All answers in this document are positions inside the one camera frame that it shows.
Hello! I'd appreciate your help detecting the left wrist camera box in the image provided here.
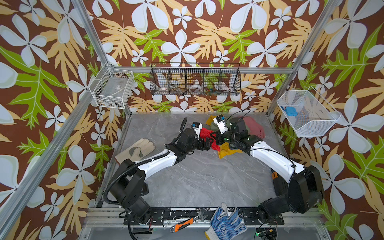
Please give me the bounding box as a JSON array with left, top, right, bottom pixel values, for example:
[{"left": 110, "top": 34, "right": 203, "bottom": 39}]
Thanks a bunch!
[{"left": 192, "top": 122, "right": 203, "bottom": 138}]

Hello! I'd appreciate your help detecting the orange handled wrench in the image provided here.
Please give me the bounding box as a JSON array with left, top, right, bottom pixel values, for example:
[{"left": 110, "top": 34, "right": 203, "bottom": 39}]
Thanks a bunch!
[{"left": 170, "top": 215, "right": 208, "bottom": 233}]

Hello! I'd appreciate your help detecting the black wire basket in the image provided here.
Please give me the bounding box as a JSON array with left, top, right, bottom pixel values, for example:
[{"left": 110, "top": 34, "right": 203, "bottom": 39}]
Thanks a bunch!
[{"left": 149, "top": 62, "right": 242, "bottom": 96}]

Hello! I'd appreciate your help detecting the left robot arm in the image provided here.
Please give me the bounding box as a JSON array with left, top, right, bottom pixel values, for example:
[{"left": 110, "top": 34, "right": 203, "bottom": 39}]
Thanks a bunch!
[{"left": 103, "top": 128, "right": 214, "bottom": 224}]

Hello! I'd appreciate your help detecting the beige leather work glove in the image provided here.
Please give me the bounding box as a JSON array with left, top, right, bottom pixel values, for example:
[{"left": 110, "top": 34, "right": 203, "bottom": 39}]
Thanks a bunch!
[{"left": 115, "top": 138, "right": 156, "bottom": 165}]

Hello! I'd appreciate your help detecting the aluminium frame post right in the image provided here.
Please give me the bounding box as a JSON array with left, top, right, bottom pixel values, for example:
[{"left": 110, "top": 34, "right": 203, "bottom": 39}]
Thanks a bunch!
[{"left": 267, "top": 1, "right": 340, "bottom": 117}]

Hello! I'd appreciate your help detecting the white wire basket right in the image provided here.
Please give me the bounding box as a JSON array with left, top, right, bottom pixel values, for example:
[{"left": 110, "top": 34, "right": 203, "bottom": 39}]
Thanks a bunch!
[{"left": 277, "top": 87, "right": 341, "bottom": 138}]

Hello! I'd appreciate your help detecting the green cloth with grey trim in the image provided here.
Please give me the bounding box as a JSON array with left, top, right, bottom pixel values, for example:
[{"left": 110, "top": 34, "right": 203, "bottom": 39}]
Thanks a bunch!
[{"left": 211, "top": 121, "right": 238, "bottom": 133}]

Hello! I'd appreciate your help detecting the aluminium frame post left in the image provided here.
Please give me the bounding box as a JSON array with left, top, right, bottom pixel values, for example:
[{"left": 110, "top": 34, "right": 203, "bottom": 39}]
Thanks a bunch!
[{"left": 71, "top": 0, "right": 109, "bottom": 66}]

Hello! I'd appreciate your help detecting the pink cloth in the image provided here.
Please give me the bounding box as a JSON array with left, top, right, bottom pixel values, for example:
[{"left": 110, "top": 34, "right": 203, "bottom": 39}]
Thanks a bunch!
[{"left": 243, "top": 117, "right": 266, "bottom": 139}]

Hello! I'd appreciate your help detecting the red cloth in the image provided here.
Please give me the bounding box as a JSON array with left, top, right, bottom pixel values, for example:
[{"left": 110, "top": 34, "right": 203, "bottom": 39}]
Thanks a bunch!
[{"left": 200, "top": 128, "right": 221, "bottom": 152}]

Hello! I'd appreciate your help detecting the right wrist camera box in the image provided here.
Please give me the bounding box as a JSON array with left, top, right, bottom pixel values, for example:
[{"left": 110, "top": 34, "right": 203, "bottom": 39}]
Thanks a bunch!
[{"left": 214, "top": 115, "right": 229, "bottom": 134}]

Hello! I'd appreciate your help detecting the white wire basket left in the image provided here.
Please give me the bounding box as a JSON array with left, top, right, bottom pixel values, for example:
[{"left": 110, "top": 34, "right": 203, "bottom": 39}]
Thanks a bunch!
[{"left": 90, "top": 64, "right": 135, "bottom": 109}]

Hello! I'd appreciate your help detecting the aluminium frame rail left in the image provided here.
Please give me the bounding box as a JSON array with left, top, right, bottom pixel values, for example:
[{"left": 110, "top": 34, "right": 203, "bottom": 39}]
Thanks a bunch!
[{"left": 1, "top": 92, "right": 92, "bottom": 240}]

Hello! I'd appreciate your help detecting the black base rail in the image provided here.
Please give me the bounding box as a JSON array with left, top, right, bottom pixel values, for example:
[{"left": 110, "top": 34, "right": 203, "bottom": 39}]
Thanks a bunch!
[{"left": 119, "top": 207, "right": 285, "bottom": 228}]

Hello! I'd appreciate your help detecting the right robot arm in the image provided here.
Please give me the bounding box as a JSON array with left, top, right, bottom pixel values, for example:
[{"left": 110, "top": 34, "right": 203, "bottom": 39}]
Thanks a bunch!
[{"left": 211, "top": 115, "right": 324, "bottom": 223}]

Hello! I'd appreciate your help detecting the yellow cloth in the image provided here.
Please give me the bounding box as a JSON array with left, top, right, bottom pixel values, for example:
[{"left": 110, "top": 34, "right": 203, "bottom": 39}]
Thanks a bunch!
[{"left": 206, "top": 115, "right": 242, "bottom": 159}]

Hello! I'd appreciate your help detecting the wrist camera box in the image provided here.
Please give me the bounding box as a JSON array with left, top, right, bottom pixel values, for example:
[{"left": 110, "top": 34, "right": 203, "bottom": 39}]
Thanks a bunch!
[
  {"left": 214, "top": 115, "right": 229, "bottom": 134},
  {"left": 192, "top": 122, "right": 203, "bottom": 138}
]

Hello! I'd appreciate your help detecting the aluminium frame post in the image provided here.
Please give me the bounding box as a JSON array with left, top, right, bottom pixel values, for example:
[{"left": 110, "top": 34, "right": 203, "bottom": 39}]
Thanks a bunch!
[
  {"left": 267, "top": 1, "right": 340, "bottom": 117},
  {"left": 71, "top": 0, "right": 109, "bottom": 66}
]

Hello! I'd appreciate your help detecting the blue object in basket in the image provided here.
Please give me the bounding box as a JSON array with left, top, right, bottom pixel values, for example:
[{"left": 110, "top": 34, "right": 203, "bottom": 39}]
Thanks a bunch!
[{"left": 285, "top": 106, "right": 298, "bottom": 117}]

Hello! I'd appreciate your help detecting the white wire basket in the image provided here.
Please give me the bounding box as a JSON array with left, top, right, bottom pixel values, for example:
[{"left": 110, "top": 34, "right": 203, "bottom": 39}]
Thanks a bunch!
[
  {"left": 277, "top": 87, "right": 341, "bottom": 138},
  {"left": 90, "top": 64, "right": 135, "bottom": 109}
]

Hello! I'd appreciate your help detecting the blue dotted work glove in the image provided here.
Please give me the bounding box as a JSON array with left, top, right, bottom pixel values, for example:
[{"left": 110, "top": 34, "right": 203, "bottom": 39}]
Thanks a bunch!
[{"left": 205, "top": 203, "right": 248, "bottom": 240}]

